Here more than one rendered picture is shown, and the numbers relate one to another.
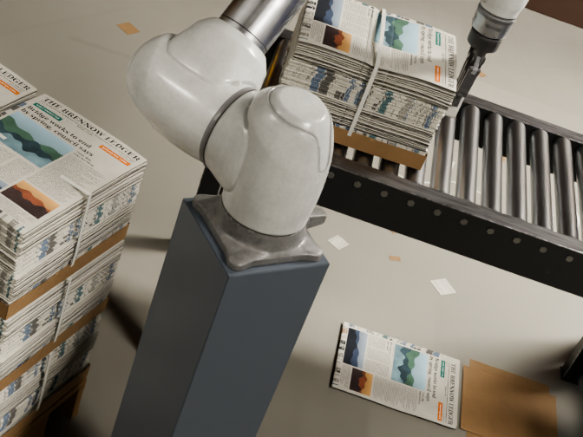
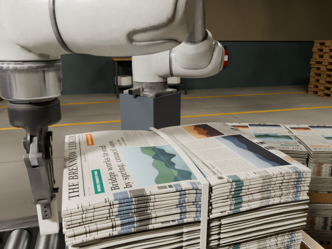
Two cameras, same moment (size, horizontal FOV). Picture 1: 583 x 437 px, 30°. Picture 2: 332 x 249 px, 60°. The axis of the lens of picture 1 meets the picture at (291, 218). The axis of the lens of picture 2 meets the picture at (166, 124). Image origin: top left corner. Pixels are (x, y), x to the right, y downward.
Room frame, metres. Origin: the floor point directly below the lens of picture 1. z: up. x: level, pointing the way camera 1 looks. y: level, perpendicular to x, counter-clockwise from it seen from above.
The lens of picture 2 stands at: (2.78, -0.15, 1.21)
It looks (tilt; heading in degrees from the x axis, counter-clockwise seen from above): 16 degrees down; 168
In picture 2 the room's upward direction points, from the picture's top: straight up
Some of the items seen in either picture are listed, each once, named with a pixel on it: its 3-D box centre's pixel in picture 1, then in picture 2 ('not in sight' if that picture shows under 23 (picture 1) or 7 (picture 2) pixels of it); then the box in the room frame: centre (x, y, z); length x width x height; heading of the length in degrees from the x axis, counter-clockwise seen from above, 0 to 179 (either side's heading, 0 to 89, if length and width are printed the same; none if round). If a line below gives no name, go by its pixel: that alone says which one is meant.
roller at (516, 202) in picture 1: (516, 174); not in sight; (2.37, -0.49, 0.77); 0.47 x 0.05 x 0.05; 3
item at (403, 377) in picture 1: (397, 373); not in sight; (2.36, -0.45, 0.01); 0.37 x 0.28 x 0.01; 93
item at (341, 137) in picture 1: (352, 107); not in sight; (2.29, -0.04, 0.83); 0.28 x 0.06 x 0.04; 6
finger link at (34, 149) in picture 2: not in sight; (35, 145); (2.34, -0.26, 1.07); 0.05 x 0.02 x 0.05; 3
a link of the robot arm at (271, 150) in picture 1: (278, 152); (152, 55); (1.49, 0.06, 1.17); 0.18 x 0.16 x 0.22; 67
